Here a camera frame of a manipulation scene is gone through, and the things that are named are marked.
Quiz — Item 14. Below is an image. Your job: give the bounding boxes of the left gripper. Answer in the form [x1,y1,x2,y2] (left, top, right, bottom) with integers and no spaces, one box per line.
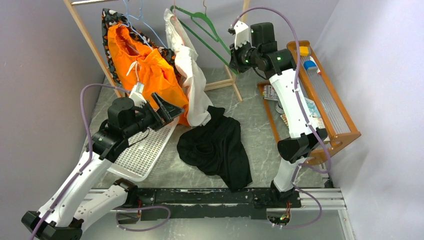
[123,92,185,138]

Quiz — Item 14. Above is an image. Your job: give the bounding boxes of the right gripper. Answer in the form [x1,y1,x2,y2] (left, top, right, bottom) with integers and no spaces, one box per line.
[229,38,261,74]

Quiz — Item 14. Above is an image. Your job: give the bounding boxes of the white plastic basket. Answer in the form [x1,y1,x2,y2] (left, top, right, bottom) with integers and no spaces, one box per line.
[107,117,179,183]

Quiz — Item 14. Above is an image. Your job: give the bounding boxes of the black shorts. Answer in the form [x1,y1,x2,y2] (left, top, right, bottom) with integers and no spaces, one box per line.
[176,106,253,192]

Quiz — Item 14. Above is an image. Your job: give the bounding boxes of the green plastic hanger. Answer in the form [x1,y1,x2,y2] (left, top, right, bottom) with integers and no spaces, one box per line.
[170,4,237,74]

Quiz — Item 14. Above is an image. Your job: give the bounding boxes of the orange wooden shelf rack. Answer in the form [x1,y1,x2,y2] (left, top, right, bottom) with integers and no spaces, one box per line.
[262,40,361,166]

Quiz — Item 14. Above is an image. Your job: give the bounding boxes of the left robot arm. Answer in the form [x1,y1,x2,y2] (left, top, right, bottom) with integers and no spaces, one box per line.
[21,93,184,240]

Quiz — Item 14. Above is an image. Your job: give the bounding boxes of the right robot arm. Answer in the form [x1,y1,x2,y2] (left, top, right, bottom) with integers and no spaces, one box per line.
[228,20,328,207]

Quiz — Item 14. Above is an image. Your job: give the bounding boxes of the white shorts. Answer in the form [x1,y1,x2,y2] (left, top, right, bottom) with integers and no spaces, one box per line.
[163,8,213,127]

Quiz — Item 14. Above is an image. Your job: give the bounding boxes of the orange shorts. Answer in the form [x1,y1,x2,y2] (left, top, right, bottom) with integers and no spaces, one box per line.
[113,40,189,126]

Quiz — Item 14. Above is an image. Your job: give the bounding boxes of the pink hanger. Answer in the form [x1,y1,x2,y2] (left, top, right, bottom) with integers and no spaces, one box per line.
[172,0,185,46]

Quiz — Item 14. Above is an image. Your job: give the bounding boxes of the patterned dark shorts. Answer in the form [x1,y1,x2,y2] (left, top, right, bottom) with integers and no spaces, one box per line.
[101,8,182,86]

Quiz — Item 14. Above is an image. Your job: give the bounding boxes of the wooden clothes rack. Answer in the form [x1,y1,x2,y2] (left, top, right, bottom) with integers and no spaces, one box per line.
[64,0,243,102]

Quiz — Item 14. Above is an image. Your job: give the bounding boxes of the snack packet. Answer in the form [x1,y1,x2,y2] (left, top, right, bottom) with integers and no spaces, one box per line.
[262,85,279,102]

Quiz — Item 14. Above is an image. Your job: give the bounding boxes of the yellow sponge block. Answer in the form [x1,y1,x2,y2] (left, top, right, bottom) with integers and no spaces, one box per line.
[299,46,311,57]

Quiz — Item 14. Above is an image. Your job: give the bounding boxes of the blue eraser block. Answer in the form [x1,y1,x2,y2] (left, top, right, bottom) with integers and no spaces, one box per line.
[303,60,316,71]

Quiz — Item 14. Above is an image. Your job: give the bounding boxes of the red white marker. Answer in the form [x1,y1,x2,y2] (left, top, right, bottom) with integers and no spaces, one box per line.
[309,55,322,75]

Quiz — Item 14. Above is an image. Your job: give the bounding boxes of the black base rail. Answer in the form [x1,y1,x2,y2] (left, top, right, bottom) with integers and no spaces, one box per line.
[121,187,302,221]

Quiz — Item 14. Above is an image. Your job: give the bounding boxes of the blue wire hanger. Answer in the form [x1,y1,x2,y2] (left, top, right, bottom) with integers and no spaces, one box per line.
[123,0,168,48]

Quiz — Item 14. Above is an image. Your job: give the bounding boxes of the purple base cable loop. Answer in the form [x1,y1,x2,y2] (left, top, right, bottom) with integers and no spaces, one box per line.
[115,205,172,233]

